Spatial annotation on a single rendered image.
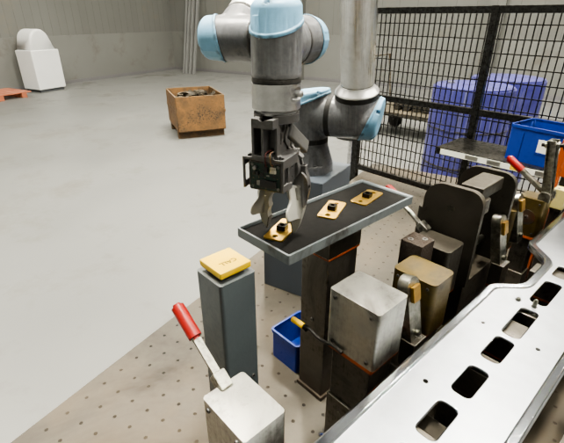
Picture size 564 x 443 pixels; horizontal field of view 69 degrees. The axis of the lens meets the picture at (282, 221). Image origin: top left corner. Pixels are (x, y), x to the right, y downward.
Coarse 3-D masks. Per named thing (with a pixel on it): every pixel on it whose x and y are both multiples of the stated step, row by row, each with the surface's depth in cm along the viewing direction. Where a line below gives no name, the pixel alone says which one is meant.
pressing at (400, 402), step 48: (528, 288) 87; (432, 336) 73; (480, 336) 74; (528, 336) 74; (384, 384) 64; (432, 384) 64; (528, 384) 64; (336, 432) 56; (384, 432) 57; (480, 432) 57
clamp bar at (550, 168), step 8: (544, 144) 112; (552, 144) 110; (560, 144) 110; (552, 152) 110; (552, 160) 111; (544, 168) 113; (552, 168) 112; (544, 176) 114; (552, 176) 112; (544, 184) 114; (552, 184) 115; (552, 192) 116
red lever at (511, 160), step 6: (510, 156) 119; (510, 162) 120; (516, 162) 119; (516, 168) 119; (522, 168) 118; (522, 174) 119; (528, 174) 118; (528, 180) 118; (534, 180) 117; (534, 186) 117; (540, 186) 116
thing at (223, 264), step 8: (208, 256) 68; (216, 256) 68; (224, 256) 68; (232, 256) 68; (240, 256) 68; (200, 264) 67; (208, 264) 65; (216, 264) 65; (224, 264) 65; (232, 264) 65; (240, 264) 65; (248, 264) 66; (216, 272) 64; (224, 272) 63; (232, 272) 64
